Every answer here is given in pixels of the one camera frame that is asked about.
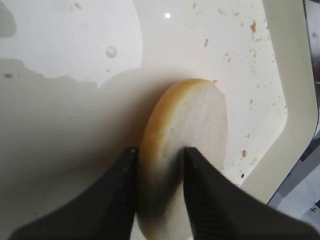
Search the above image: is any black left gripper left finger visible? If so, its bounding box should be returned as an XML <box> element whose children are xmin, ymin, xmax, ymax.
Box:
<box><xmin>9</xmin><ymin>147</ymin><xmax>139</xmax><ymax>240</ymax></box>

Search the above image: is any white metal tray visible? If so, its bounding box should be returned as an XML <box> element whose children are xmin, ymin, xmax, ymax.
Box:
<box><xmin>0</xmin><ymin>0</ymin><xmax>320</xmax><ymax>240</ymax></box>

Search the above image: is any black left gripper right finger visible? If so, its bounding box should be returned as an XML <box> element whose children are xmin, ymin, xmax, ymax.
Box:
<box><xmin>183</xmin><ymin>147</ymin><xmax>320</xmax><ymax>240</ymax></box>

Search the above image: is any bun bottom half slice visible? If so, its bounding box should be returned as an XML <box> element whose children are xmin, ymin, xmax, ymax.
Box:
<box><xmin>136</xmin><ymin>79</ymin><xmax>228</xmax><ymax>240</ymax></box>

